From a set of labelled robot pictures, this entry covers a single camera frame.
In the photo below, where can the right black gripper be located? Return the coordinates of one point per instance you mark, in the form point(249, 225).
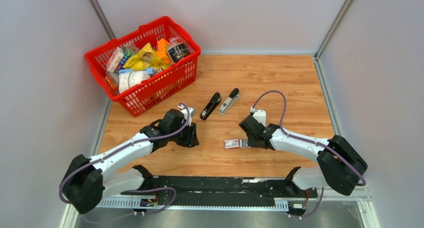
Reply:
point(250, 143)

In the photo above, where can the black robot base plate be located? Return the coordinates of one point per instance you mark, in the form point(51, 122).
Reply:
point(213, 191)

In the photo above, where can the red plastic shopping basket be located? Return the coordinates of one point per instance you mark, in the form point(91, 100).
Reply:
point(149, 93)

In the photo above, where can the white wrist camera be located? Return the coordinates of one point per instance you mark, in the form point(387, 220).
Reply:
point(259, 115)
point(188, 112)

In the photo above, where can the black labelled package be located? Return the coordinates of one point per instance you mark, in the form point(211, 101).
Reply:
point(178, 51)

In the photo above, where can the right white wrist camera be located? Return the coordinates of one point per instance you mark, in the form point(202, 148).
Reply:
point(259, 115)

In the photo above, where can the yellow snack bag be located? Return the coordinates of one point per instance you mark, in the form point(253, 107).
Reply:
point(145, 58)

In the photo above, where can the orange box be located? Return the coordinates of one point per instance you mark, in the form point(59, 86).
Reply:
point(162, 51)

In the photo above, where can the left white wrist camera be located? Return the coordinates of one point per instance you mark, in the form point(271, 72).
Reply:
point(188, 112)

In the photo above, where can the white round package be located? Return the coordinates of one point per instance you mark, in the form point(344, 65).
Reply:
point(129, 79)

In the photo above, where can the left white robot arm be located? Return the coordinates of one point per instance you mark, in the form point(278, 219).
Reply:
point(88, 180)

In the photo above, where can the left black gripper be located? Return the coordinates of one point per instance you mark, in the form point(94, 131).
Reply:
point(191, 140)

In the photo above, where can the black and grey stapler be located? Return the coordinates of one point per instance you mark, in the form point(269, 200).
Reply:
point(231, 99)

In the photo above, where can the white pink box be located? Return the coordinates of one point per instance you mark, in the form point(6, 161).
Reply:
point(114, 60)

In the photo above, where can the white red staple box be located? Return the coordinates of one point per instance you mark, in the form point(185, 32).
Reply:
point(233, 143)

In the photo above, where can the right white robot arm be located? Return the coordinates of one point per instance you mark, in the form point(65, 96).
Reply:
point(339, 164)

